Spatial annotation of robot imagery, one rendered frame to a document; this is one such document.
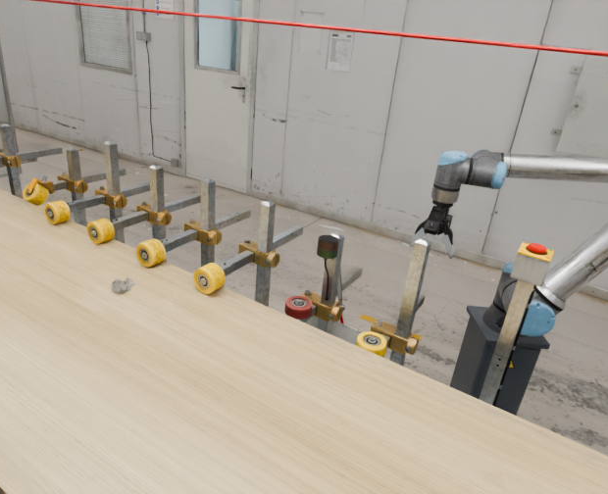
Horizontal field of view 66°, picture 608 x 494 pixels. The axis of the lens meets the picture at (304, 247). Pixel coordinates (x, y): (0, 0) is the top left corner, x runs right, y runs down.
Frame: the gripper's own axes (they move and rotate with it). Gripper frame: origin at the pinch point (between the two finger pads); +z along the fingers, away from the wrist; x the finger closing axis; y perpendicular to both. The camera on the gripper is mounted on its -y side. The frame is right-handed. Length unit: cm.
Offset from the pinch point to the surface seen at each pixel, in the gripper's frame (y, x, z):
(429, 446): -83, -26, 4
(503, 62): 225, 26, -62
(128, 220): -53, 96, -2
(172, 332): -87, 41, 4
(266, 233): -45, 42, -10
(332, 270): -45.5, 17.2, -5.9
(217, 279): -66, 44, -2
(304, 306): -55, 20, 3
